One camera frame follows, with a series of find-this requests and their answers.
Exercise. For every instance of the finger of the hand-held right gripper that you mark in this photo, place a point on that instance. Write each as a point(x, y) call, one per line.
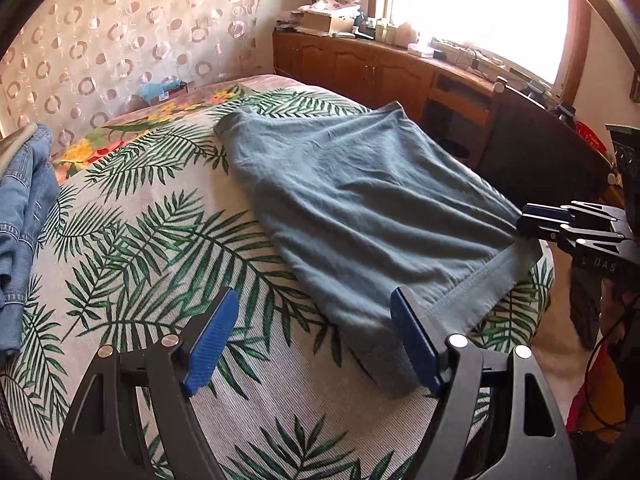
point(537, 232)
point(542, 214)

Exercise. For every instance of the window with wooden frame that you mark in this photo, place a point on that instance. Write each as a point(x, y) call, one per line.
point(475, 5)

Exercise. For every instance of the cardboard box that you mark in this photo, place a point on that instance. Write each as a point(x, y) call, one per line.
point(316, 21)

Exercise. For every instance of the red packet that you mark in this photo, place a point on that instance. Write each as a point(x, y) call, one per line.
point(590, 136)

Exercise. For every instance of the dark wooden chair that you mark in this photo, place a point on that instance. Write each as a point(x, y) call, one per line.
point(540, 145)

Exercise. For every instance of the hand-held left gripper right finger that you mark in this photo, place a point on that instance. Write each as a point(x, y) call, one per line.
point(415, 342)

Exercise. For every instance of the floral blanket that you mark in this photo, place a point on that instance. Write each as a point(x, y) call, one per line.
point(100, 147)

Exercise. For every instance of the circle patterned curtain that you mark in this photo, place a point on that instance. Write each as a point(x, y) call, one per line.
point(125, 25)

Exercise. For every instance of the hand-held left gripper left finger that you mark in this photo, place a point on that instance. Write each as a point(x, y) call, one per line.
point(210, 345)

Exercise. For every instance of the blue-grey pants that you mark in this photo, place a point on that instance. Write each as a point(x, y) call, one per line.
point(360, 200)

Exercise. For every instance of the folded blue jeans stack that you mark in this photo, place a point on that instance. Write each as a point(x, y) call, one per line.
point(25, 210)

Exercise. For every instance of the long wooden cabinet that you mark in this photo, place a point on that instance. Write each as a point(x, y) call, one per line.
point(350, 70)

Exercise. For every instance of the orange cloth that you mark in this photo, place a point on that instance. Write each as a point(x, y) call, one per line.
point(612, 390)

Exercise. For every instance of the white tissue pack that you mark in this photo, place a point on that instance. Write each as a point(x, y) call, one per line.
point(419, 49)

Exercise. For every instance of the leaf print bed sheet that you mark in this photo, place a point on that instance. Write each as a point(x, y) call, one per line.
point(150, 240)

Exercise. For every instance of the box with blue cloth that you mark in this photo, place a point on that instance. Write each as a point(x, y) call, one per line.
point(162, 91)

